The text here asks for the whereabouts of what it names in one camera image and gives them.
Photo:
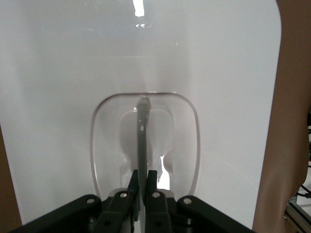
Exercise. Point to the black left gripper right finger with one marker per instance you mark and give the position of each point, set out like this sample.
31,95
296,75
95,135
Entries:
158,213

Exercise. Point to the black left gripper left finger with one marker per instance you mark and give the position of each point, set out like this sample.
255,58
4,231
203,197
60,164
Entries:
116,213

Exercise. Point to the white box lid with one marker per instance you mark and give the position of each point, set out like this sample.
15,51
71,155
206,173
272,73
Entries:
73,97

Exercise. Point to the brown table cover sheet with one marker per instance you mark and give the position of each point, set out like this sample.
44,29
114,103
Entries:
286,121

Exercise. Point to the short aluminium side rail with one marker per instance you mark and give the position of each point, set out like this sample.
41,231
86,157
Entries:
300,216

